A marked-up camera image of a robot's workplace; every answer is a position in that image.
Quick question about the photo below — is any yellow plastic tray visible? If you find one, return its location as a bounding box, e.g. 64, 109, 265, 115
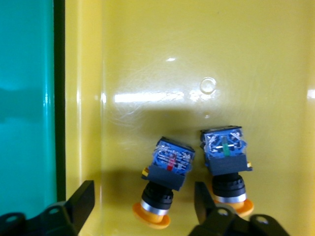
64, 0, 315, 236

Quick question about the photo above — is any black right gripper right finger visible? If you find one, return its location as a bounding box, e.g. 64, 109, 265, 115
189, 181, 238, 236

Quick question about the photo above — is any yellow push button switch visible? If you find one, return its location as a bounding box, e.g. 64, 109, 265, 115
199, 125, 254, 217
132, 136, 196, 230

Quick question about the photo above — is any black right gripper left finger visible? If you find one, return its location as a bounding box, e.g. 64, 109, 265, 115
24, 180, 95, 236

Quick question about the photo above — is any green plastic tray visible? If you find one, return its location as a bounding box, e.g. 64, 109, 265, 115
0, 0, 55, 218

